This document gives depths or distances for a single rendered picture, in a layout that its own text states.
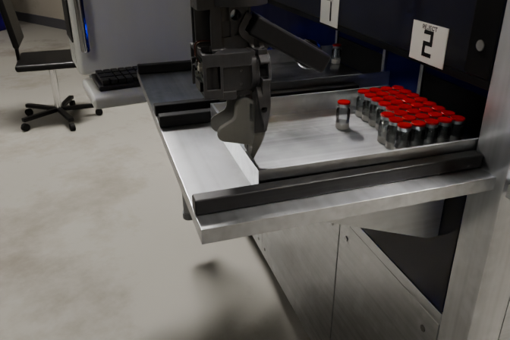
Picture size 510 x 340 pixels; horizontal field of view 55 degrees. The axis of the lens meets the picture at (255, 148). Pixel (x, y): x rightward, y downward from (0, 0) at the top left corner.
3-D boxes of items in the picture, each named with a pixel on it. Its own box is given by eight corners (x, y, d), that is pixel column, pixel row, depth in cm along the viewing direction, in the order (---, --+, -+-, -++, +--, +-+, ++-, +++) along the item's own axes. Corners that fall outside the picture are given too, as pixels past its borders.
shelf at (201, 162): (322, 61, 128) (322, 54, 128) (539, 181, 68) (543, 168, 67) (136, 77, 115) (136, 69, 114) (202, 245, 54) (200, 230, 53)
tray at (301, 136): (386, 102, 92) (388, 85, 91) (484, 159, 69) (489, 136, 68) (210, 122, 83) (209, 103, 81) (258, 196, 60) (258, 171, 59)
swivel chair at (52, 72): (74, 102, 363) (55, -16, 328) (116, 118, 331) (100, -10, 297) (2, 121, 326) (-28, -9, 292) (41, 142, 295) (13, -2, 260)
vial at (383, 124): (386, 138, 76) (390, 110, 74) (394, 143, 74) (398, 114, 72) (374, 140, 75) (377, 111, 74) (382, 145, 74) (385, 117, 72)
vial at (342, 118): (344, 124, 81) (347, 100, 80) (351, 129, 79) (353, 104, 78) (332, 126, 81) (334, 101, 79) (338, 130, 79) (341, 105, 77)
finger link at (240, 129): (215, 163, 63) (212, 95, 59) (258, 156, 65) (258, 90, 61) (221, 173, 60) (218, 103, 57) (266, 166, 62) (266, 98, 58)
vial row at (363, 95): (363, 112, 86) (366, 88, 85) (425, 153, 71) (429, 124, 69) (352, 114, 86) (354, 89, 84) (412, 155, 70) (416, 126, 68)
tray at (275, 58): (332, 58, 123) (332, 45, 122) (388, 87, 101) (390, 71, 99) (199, 69, 114) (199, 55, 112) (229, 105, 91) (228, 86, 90)
